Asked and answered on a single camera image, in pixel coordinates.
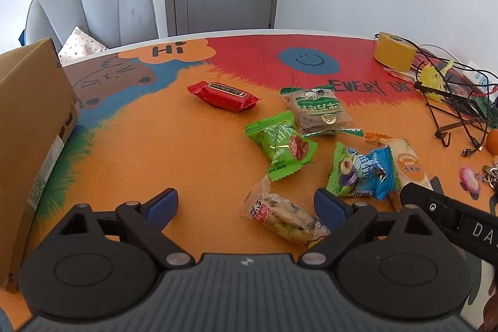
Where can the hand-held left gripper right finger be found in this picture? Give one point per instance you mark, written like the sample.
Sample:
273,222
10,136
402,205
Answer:
330,205

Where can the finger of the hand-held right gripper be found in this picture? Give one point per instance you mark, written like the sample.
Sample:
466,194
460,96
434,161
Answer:
432,205

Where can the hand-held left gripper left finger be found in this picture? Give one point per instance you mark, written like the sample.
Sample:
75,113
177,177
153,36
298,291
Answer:
163,205

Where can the green packet purple print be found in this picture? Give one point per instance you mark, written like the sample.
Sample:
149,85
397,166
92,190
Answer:
344,172

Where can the orange white cracker packet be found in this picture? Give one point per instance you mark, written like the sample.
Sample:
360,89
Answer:
410,164

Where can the clear cracker packet red print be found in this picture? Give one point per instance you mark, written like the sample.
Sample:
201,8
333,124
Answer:
280,215

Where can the blue snack packet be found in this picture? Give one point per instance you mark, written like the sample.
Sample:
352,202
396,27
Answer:
379,172

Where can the bright green snack packet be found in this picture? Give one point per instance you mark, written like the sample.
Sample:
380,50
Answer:
284,145

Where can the cookie packet green label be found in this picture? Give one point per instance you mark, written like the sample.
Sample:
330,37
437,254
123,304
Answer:
319,110

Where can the red snack packet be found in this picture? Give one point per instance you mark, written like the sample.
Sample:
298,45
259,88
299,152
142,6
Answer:
223,95

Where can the brown cardboard box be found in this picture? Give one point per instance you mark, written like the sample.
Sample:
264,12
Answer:
27,161

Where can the bunch of keys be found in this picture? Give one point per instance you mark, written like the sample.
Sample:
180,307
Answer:
491,174

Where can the tangerine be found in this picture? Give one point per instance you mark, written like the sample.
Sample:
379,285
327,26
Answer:
493,142

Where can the yellow plastic item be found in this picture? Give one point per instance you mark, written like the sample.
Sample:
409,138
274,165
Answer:
432,77

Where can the white power strip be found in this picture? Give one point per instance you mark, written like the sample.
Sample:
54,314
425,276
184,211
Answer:
482,77

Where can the yellow tape roll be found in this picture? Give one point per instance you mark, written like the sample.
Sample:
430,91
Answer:
393,52

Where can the white dotted cushion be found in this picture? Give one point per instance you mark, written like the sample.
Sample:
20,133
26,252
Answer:
81,44

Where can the grey upholstered chair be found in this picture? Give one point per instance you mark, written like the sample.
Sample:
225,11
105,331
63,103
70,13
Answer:
101,5

